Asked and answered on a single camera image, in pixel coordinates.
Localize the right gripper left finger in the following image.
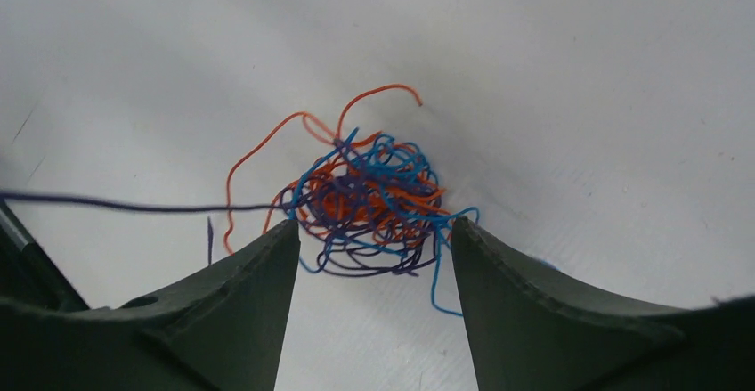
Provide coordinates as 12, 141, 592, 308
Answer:
1, 220, 300, 390

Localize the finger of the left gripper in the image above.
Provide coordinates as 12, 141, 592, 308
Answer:
1, 202, 89, 312

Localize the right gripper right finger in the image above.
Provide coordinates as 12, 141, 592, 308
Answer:
451, 218, 754, 390

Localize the purple thin cable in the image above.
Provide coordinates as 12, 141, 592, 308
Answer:
0, 169, 441, 278

